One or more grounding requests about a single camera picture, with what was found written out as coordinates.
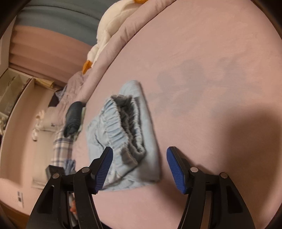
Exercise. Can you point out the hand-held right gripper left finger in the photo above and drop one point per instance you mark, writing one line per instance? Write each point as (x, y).
(103, 171)

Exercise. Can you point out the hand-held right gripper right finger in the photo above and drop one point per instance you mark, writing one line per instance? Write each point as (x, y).
(175, 169)

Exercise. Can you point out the light blue strawberry print pants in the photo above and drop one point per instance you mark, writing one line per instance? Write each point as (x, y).
(147, 123)

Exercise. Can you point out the light blue striped cloth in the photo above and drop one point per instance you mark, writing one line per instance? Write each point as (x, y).
(70, 165)

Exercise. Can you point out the plaid pillow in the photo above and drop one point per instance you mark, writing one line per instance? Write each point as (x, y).
(62, 149)

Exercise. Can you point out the dark box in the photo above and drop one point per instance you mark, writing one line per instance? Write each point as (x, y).
(54, 170)

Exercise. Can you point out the folded dark blue jeans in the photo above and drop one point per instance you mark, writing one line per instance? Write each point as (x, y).
(73, 116)

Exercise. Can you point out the beige pillow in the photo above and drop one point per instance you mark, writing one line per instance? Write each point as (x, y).
(51, 119)

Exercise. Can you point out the small white plush toy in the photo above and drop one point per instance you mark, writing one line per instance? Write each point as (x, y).
(39, 119)

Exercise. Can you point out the dark garment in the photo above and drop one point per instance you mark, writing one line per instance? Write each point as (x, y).
(54, 101)

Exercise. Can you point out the plaid shirt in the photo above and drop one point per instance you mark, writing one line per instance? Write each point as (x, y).
(60, 93)

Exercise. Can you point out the purple quilt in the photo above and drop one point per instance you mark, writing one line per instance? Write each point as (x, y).
(75, 85)

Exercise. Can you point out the pink curtain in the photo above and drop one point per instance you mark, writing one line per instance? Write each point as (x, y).
(44, 48)

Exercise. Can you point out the white goose plush toy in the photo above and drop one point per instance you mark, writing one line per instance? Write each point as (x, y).
(110, 24)

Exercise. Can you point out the blue curtain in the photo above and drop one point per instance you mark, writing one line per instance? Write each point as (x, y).
(66, 22)

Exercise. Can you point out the white wall socket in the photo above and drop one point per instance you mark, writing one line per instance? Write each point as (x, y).
(20, 197)

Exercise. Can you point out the cream wall shelf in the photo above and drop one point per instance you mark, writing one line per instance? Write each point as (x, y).
(13, 88)

